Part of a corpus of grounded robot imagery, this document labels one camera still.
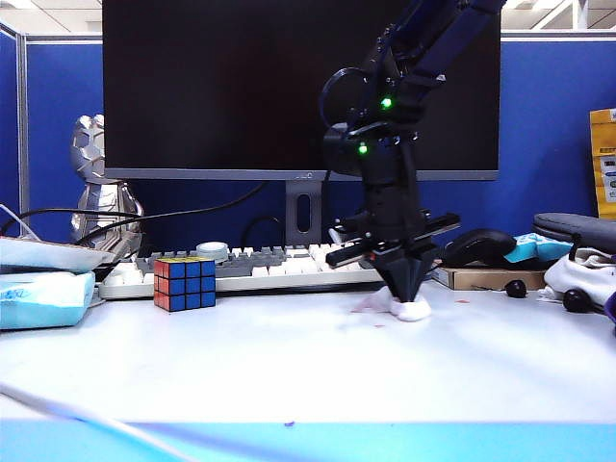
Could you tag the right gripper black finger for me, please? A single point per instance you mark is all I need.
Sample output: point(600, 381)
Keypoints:
point(418, 269)
point(397, 274)

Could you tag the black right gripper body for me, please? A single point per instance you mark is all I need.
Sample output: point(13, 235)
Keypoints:
point(390, 216)

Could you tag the white wet wipe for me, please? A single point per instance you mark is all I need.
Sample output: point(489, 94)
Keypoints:
point(414, 310)

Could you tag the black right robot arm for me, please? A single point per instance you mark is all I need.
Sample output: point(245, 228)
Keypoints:
point(433, 53)

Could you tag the dark red cherry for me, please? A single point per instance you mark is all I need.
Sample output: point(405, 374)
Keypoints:
point(577, 300)
point(516, 289)

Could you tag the light blue wet wipes pack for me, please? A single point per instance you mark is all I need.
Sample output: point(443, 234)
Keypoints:
point(43, 303)

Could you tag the flat brown cardboard box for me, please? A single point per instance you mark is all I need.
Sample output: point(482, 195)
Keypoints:
point(481, 279)

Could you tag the black computer mouse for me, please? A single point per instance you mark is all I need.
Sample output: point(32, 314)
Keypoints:
point(481, 245)

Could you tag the blue and white packet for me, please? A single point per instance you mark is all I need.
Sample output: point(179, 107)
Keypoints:
point(534, 245)

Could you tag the white and grey keyboard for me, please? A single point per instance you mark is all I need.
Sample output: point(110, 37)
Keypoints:
point(264, 272)

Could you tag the white cloth bag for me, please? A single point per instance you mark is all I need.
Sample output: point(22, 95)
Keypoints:
point(563, 274)

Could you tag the grey fabric pouch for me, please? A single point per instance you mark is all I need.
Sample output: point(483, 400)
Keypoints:
point(577, 228)

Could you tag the clear adhesive tape roll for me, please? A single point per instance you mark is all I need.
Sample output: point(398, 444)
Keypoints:
point(212, 249)

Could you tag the purple object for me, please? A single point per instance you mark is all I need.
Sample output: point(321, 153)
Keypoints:
point(612, 313)

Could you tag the black computer monitor with stand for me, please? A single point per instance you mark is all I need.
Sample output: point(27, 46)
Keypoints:
point(216, 96)

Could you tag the Rubik's cube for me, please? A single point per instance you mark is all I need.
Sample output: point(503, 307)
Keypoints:
point(185, 286)

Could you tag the yellow printed package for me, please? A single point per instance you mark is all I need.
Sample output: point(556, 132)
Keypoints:
point(605, 163)

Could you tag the silver faceted figurine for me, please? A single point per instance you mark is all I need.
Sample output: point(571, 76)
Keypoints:
point(103, 202)

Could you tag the aluminium partition post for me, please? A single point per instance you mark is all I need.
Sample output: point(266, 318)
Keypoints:
point(23, 135)

